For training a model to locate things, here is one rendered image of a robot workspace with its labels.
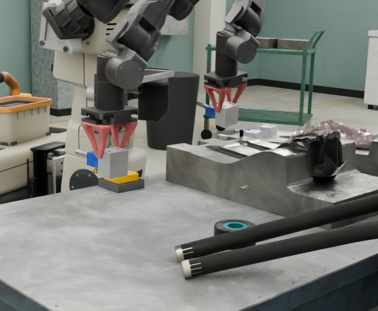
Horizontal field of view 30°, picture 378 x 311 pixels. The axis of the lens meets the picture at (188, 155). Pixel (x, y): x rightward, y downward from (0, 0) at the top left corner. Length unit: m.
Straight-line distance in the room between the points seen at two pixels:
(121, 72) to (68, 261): 0.35
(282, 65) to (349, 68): 1.11
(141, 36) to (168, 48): 7.83
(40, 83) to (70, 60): 5.69
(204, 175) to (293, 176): 0.25
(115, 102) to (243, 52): 0.44
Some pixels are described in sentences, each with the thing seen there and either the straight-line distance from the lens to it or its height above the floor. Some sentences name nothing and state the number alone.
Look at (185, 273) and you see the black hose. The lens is 1.16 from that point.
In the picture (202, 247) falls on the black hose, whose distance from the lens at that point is 1.23.
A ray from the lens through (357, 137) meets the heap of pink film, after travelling 1.96.
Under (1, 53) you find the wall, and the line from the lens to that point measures 7.66.
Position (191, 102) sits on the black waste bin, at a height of 0.40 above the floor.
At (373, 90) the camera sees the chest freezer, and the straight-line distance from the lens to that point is 8.73.
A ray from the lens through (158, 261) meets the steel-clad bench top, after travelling 1.24.
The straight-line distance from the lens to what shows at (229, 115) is 1.83.
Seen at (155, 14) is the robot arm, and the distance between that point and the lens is 1.42.
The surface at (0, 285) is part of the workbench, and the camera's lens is 1.20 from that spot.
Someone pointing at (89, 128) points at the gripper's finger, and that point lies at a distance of 1.42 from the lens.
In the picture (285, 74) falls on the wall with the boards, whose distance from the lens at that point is 10.44.
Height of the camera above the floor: 1.25
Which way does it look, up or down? 13 degrees down
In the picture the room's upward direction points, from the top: 2 degrees clockwise
